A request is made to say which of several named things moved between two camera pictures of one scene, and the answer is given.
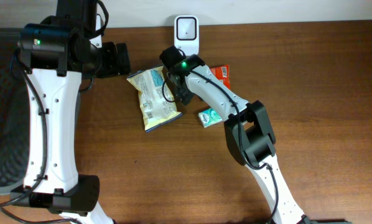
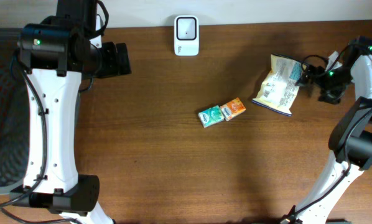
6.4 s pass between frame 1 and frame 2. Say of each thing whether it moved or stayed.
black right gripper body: moved
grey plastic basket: stayed
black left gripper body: stayed
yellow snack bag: moved
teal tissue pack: stayed
